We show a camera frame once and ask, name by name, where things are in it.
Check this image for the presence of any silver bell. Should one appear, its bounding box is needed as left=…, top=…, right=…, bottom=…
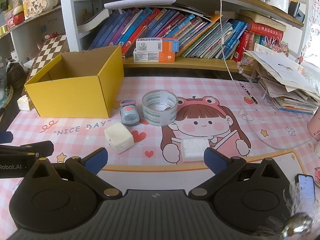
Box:
left=281, top=212, right=313, bottom=239

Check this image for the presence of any grey fluffy pompom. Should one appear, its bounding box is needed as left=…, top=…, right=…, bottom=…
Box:
left=265, top=182, right=320, bottom=240

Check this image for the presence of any grey purple toy car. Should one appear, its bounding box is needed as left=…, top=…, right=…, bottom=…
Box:
left=120, top=99, right=141, bottom=127

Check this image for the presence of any white cube eraser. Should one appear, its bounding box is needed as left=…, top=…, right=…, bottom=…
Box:
left=103, top=122, right=134, bottom=155

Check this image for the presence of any black patterned pen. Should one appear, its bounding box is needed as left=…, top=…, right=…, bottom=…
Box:
left=238, top=82, right=259, bottom=105

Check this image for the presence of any wooden white bookshelf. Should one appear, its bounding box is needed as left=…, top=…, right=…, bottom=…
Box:
left=58, top=0, right=311, bottom=73

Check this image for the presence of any pink cup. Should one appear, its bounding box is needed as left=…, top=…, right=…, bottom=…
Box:
left=307, top=109, right=320, bottom=142

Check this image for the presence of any black picture frame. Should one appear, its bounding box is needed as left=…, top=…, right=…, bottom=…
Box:
left=287, top=1, right=307, bottom=22

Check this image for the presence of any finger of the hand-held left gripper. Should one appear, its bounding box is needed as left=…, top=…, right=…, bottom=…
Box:
left=0, top=141, right=54, bottom=159
left=0, top=131, right=14, bottom=143

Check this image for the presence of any pearl bead string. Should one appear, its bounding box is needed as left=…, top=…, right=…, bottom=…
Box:
left=236, top=57, right=253, bottom=75

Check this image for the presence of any stack of papers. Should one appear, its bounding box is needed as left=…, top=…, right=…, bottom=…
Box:
left=243, top=49, right=320, bottom=116

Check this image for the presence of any white orange toothpaste box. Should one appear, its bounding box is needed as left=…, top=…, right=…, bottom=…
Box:
left=133, top=48, right=176, bottom=63
left=135, top=37, right=180, bottom=53

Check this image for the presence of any pink checked cartoon desk mat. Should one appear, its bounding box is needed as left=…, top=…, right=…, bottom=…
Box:
left=0, top=76, right=320, bottom=207

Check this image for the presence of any clear tape roll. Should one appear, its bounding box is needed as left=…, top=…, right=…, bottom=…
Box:
left=142, top=89, right=179, bottom=126

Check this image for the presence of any white square block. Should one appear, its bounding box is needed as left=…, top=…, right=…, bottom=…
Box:
left=180, top=137, right=210, bottom=163

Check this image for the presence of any yellow cardboard box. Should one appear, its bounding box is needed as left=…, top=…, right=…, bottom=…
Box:
left=24, top=45, right=125, bottom=119

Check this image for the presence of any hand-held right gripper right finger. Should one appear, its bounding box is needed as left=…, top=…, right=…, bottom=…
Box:
left=188, top=147, right=287, bottom=201

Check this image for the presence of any small white box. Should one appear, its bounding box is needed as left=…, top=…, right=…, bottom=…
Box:
left=17, top=96, right=34, bottom=111

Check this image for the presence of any white open paperback book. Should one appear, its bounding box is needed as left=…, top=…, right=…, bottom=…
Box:
left=76, top=10, right=111, bottom=33

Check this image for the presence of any colourful bead flower bunch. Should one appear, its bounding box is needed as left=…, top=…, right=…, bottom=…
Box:
left=264, top=37, right=290, bottom=56

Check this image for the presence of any brown white chessboard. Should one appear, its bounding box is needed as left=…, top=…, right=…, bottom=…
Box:
left=26, top=33, right=68, bottom=86

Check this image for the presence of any row of colourful books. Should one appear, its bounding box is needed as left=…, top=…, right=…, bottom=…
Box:
left=87, top=7, right=286, bottom=61

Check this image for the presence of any white desk lamp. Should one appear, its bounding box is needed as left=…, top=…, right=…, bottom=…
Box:
left=103, top=0, right=177, bottom=14

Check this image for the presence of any black smartphone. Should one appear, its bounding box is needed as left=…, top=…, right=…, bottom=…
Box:
left=295, top=173, right=316, bottom=206

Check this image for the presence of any white cable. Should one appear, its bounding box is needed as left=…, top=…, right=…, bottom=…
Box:
left=213, top=0, right=320, bottom=151

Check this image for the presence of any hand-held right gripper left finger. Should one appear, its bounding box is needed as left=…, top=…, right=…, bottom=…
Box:
left=27, top=147, right=123, bottom=201

